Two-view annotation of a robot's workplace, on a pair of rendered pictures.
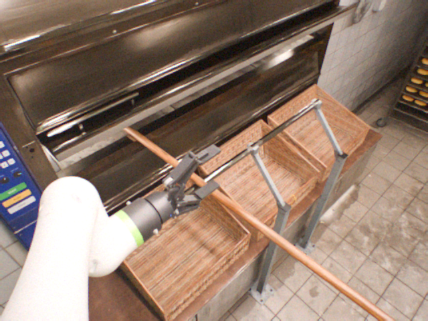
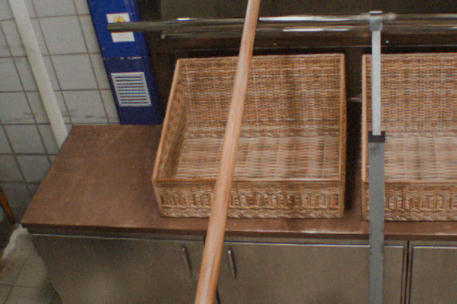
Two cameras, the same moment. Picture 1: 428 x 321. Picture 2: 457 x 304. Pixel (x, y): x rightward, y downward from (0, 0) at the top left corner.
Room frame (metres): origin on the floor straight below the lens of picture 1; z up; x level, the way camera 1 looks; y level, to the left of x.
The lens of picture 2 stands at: (-0.17, -1.30, 2.04)
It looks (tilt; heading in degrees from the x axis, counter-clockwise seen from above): 38 degrees down; 59
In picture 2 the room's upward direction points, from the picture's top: 10 degrees counter-clockwise
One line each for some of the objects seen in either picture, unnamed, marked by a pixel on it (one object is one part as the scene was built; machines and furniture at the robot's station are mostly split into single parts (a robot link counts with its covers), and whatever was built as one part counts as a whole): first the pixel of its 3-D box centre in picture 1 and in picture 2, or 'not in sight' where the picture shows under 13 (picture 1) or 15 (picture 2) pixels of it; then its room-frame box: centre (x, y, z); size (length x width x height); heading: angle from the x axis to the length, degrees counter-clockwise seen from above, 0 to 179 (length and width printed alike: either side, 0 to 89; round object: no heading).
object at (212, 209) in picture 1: (178, 239); (254, 133); (0.80, 0.16, 0.72); 0.56 x 0.49 x 0.28; 134
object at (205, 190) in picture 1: (207, 189); not in sight; (0.55, 0.01, 1.42); 0.07 x 0.03 x 0.01; 134
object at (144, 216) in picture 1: (141, 218); not in sight; (0.41, 0.16, 1.48); 0.12 x 0.06 x 0.09; 44
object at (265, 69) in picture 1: (223, 91); not in sight; (1.41, -0.06, 1.16); 1.80 x 0.06 x 0.04; 133
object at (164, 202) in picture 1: (167, 201); not in sight; (0.46, 0.10, 1.48); 0.09 x 0.07 x 0.08; 134
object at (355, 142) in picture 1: (317, 130); not in sight; (1.63, -0.72, 0.72); 0.56 x 0.49 x 0.28; 134
